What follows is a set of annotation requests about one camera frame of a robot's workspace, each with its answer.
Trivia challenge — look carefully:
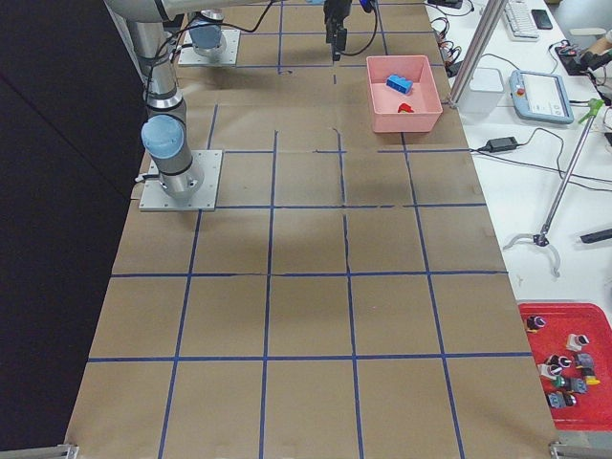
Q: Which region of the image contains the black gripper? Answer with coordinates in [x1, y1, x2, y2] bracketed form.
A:
[323, 0, 352, 61]

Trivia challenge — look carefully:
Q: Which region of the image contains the blue toy block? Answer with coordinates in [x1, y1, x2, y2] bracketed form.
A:
[385, 74, 413, 95]

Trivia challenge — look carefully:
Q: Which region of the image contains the red toy block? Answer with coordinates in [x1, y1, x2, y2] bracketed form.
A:
[397, 103, 415, 113]

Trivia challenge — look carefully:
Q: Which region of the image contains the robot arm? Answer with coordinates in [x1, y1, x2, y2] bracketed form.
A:
[105, 1, 274, 201]
[189, 9, 225, 57]

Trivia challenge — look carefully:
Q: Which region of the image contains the pink plastic box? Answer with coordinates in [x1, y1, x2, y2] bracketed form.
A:
[366, 55, 443, 133]

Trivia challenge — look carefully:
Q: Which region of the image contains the white square device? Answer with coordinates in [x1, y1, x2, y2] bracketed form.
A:
[459, 67, 504, 121]

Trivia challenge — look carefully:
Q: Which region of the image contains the white keyboard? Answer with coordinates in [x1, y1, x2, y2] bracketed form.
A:
[503, 0, 540, 42]

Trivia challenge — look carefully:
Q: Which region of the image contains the black power adapter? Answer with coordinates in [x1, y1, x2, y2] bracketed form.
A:
[484, 137, 519, 153]

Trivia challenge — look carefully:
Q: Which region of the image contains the black smartphone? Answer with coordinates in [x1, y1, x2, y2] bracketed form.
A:
[531, 10, 553, 30]

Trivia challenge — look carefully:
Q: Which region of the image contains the teach pendant tablet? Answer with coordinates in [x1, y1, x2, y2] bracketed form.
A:
[509, 70, 574, 124]

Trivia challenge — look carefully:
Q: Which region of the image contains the red tray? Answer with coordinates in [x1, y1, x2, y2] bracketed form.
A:
[519, 302, 611, 431]

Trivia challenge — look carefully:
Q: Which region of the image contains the aluminium frame post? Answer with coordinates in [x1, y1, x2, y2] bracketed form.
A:
[447, 0, 507, 108]

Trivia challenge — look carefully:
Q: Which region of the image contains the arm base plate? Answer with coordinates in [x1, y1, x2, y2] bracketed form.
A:
[139, 150, 223, 211]
[178, 29, 240, 67]

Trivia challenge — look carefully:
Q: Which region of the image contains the green handled grabber tool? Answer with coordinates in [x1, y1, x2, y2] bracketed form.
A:
[502, 98, 604, 278]

